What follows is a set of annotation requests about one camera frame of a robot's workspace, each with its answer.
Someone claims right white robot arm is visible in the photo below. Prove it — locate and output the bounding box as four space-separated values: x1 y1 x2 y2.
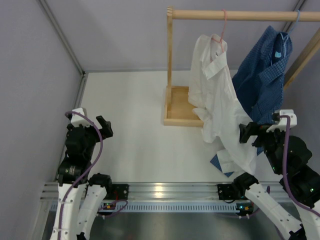
231 122 320 240

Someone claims wooden clothes rack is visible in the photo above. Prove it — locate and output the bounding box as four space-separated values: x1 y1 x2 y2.
163 6 320 127

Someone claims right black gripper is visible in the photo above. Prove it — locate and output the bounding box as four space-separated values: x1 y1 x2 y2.
239 121 287 174

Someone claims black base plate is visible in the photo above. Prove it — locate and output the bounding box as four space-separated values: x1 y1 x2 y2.
217 183 247 203
104 183 129 200

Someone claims white shirt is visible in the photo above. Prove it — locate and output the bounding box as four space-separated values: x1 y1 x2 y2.
188 34 257 176

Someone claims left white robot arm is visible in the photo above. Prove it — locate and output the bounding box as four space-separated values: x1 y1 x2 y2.
50 108 114 240

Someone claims blue checked shirt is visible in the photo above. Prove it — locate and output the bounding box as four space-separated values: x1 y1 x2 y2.
209 24 294 178

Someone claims aluminium mounting rail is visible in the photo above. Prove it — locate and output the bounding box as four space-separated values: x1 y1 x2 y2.
40 181 290 203

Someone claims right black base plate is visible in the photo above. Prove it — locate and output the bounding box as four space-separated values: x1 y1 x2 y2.
217 183 247 203

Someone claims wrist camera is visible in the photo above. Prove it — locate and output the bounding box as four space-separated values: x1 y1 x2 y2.
266 109 298 133
70 107 90 127

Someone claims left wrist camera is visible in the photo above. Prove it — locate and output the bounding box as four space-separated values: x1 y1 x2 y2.
70 107 90 127

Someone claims pink wire hanger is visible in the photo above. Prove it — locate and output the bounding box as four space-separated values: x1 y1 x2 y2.
211 9 228 53

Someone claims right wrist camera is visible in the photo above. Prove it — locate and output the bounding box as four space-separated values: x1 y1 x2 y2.
266 109 298 133

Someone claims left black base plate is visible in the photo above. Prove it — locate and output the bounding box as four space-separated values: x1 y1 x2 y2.
104 183 129 200

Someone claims slotted grey cable duct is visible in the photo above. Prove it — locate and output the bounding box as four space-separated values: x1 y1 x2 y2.
49 202 253 213

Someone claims blue wire hanger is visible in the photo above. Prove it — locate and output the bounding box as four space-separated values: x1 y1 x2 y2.
270 9 301 65

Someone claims aluminium corner post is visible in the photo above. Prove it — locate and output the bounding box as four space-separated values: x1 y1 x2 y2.
37 0 85 76

